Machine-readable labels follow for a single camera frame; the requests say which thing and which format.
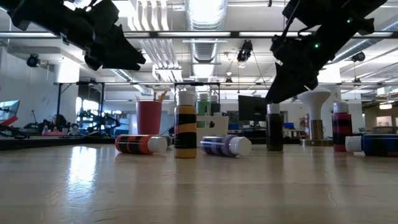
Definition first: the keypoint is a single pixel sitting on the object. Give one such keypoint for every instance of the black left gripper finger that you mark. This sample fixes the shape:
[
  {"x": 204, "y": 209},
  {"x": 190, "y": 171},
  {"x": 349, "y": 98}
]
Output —
[
  {"x": 93, "y": 62},
  {"x": 121, "y": 53}
]

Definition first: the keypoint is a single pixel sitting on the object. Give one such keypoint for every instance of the small dark brown paint bottle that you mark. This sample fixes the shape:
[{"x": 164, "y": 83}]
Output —
[{"x": 275, "y": 130}]

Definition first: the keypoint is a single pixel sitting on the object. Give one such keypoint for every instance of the small crimson paint bottle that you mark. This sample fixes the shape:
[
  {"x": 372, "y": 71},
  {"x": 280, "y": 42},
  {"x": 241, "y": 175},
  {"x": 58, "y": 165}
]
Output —
[{"x": 341, "y": 127}]

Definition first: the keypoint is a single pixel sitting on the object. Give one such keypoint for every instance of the large dark grey paint bottle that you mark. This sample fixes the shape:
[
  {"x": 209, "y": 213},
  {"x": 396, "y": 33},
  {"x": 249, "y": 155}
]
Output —
[{"x": 215, "y": 107}]

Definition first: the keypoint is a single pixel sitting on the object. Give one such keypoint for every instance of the large green paint bottle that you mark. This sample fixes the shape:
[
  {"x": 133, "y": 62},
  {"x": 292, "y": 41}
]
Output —
[{"x": 203, "y": 107}]

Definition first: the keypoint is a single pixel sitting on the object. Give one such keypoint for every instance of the small blue paint bottle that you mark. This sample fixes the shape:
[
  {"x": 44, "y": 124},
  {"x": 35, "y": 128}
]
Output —
[{"x": 376, "y": 144}]

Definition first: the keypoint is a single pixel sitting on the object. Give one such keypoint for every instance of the small purple paint bottle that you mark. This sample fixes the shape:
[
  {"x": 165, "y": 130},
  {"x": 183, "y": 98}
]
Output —
[{"x": 217, "y": 145}]

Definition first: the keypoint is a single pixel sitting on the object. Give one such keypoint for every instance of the small yellow ochre paint bottle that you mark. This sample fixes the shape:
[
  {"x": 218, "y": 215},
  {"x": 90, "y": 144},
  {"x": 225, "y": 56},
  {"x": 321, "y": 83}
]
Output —
[{"x": 185, "y": 124}]

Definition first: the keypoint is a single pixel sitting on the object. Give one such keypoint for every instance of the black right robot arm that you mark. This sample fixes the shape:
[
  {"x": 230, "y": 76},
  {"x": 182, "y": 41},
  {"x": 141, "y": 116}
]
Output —
[{"x": 326, "y": 12}]

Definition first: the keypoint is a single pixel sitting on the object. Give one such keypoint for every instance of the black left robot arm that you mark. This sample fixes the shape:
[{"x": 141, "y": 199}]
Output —
[{"x": 37, "y": 15}]

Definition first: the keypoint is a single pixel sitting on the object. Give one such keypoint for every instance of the small red-orange paint bottle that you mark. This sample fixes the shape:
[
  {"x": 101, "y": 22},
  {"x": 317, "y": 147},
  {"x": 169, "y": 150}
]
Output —
[{"x": 133, "y": 144}]

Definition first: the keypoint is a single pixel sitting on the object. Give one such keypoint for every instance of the white mushroom table lamp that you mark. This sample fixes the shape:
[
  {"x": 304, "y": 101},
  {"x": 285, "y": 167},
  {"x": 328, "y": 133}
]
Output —
[{"x": 314, "y": 102}]

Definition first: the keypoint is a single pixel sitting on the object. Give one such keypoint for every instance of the black computer monitor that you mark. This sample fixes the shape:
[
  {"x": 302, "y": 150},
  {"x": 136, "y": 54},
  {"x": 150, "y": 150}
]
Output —
[{"x": 252, "y": 109}]

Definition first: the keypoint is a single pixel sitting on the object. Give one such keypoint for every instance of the black ceiling spotlight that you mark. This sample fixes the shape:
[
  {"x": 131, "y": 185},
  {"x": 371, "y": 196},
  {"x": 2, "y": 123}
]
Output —
[
  {"x": 358, "y": 56},
  {"x": 245, "y": 49},
  {"x": 32, "y": 60}
]

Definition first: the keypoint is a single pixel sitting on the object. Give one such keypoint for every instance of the black overhead beam with lights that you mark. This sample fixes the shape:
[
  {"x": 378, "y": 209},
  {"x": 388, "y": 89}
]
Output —
[{"x": 234, "y": 34}]

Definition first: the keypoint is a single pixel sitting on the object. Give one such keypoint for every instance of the maroon plastic cup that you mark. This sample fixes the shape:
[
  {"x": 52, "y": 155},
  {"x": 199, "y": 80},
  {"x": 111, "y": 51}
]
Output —
[{"x": 149, "y": 118}]

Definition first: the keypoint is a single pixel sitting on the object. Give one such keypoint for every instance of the white plastic bin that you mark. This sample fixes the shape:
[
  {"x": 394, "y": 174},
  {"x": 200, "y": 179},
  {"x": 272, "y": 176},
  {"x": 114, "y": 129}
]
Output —
[{"x": 220, "y": 127}]

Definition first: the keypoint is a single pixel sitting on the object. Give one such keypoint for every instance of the pink tray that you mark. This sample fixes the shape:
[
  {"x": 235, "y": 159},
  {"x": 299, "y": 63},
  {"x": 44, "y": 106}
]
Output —
[{"x": 53, "y": 132}]

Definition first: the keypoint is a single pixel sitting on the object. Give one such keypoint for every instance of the lit display screen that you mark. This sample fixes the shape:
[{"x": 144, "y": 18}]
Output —
[{"x": 9, "y": 109}]

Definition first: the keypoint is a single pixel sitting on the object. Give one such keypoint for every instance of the black neighbouring station frame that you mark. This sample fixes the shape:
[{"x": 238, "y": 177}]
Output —
[{"x": 58, "y": 105}]

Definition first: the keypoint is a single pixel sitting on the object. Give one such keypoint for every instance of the silver ventilation duct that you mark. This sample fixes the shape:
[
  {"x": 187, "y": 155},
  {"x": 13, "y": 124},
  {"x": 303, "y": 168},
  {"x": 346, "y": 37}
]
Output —
[{"x": 205, "y": 53}]

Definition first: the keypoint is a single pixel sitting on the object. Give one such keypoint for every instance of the black aluminium table frame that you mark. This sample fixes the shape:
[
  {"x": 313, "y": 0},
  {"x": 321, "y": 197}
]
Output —
[{"x": 31, "y": 143}]

